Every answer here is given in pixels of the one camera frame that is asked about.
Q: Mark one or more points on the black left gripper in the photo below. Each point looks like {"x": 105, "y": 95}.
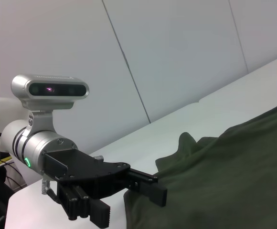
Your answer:
{"x": 86, "y": 171}

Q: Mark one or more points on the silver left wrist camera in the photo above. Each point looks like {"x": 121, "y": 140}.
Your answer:
{"x": 57, "y": 89}

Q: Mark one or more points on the dark green t-shirt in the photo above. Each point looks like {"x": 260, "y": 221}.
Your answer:
{"x": 224, "y": 179}

